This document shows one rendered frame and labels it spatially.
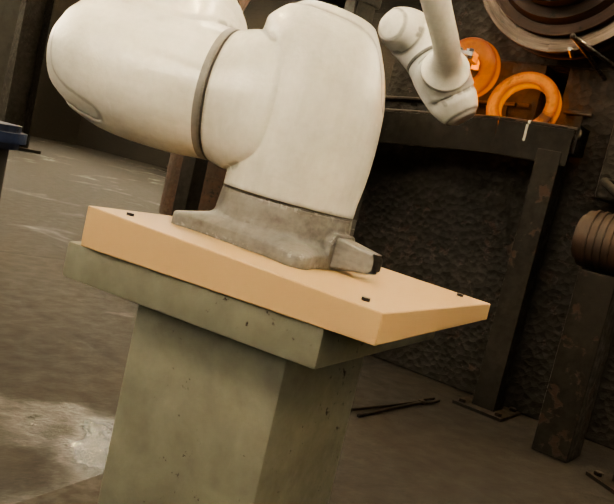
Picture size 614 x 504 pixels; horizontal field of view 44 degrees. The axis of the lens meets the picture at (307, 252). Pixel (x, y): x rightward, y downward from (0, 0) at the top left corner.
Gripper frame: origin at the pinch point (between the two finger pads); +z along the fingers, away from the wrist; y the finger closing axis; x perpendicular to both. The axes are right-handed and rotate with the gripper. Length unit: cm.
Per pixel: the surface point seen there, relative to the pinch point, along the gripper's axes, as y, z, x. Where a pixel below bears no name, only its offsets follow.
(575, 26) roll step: 26.3, -4.5, 9.8
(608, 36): 33.8, -2.9, 8.4
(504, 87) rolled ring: 9.7, 1.5, -5.3
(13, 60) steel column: -618, 256, -8
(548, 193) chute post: 29.6, -5.7, -29.1
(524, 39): 14.0, -2.9, 6.2
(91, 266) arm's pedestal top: 28, -134, -44
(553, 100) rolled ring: 23.2, 0.8, -7.0
